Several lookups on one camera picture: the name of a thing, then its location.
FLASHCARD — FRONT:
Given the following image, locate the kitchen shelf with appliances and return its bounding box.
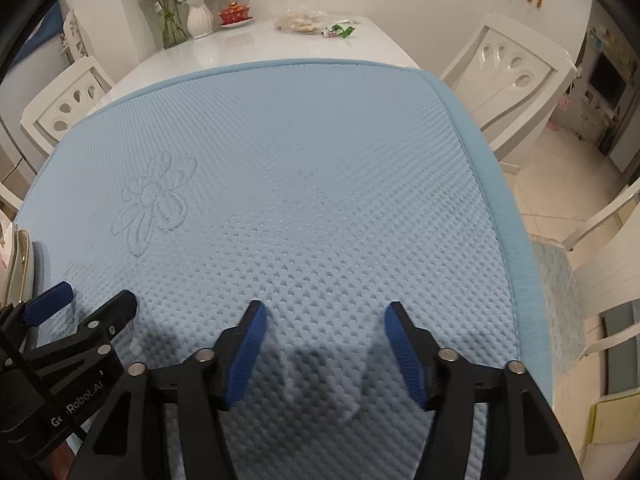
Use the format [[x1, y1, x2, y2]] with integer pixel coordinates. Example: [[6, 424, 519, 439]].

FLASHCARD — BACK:
[[576, 25, 639, 156]]

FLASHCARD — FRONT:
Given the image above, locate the person's left hand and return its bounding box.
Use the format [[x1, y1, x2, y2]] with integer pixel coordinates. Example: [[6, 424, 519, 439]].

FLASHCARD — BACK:
[[40, 441, 75, 480]]

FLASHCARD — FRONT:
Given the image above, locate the round blue leaf plate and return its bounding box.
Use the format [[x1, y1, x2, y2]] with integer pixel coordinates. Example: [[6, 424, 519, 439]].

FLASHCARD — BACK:
[[1, 224, 35, 307]]

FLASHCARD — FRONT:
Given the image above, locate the white chair near left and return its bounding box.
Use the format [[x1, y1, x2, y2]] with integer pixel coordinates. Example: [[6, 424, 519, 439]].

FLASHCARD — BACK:
[[0, 182, 23, 219]]

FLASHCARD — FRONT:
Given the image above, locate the white chair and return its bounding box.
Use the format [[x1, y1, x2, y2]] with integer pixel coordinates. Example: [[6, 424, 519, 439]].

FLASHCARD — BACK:
[[439, 13, 577, 174], [0, 182, 23, 219], [558, 207, 640, 361], [21, 55, 114, 156]]

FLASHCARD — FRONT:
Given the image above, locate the light blue textured mat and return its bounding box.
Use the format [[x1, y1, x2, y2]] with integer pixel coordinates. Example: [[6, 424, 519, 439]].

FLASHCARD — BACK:
[[16, 60, 552, 479]]

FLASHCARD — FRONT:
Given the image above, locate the white chair far left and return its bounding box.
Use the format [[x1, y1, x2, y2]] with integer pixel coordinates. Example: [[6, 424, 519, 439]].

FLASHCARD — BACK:
[[21, 55, 114, 156]]

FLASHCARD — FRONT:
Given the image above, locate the white chair near right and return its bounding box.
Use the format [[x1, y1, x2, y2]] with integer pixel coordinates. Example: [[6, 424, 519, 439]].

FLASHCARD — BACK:
[[558, 207, 640, 361]]

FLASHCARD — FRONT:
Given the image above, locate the white chair far right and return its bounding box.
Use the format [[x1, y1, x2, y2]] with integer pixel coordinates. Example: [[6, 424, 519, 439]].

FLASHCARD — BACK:
[[439, 13, 577, 174]]

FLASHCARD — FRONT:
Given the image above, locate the blue fridge cover cloth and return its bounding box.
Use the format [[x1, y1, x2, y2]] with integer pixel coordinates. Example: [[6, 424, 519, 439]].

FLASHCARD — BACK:
[[12, 2, 64, 65]]

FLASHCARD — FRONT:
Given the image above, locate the green candy wrapper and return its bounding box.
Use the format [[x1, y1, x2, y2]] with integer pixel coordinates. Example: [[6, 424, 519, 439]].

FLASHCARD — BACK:
[[321, 24, 356, 39]]

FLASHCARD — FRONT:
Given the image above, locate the red lidded teacup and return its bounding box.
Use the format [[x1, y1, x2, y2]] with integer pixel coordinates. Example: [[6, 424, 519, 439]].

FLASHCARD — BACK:
[[218, 1, 253, 28]]

